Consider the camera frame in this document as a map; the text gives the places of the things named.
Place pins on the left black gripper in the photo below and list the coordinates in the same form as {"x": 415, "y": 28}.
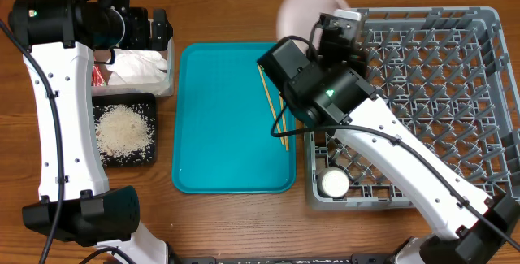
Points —
{"x": 140, "y": 39}

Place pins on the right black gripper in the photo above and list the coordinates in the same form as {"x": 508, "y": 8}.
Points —
{"x": 355, "y": 59}

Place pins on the white napkin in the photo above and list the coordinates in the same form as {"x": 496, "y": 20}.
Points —
{"x": 137, "y": 67}

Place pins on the large white plate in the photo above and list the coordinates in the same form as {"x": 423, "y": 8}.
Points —
{"x": 297, "y": 17}

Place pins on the red sauce packet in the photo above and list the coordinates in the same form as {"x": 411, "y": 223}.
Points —
{"x": 97, "y": 78}

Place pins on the wooden chopstick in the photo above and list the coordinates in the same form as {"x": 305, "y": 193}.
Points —
{"x": 284, "y": 128}
{"x": 268, "y": 96}

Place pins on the cooked rice pile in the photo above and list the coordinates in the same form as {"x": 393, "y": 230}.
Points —
{"x": 123, "y": 134}

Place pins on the white cup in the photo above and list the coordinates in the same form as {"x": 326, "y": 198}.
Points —
{"x": 333, "y": 182}

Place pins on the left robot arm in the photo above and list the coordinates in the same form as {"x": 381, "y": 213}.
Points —
{"x": 57, "y": 39}

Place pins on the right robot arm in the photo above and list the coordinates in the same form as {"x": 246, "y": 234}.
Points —
{"x": 326, "y": 88}

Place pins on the clear plastic waste bin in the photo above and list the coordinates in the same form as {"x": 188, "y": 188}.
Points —
{"x": 160, "y": 89}

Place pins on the grey dishwasher rack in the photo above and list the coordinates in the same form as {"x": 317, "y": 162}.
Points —
{"x": 446, "y": 74}

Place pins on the teal serving tray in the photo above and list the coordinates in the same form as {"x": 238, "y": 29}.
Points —
{"x": 223, "y": 141}

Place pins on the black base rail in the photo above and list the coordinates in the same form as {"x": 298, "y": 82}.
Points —
{"x": 356, "y": 258}

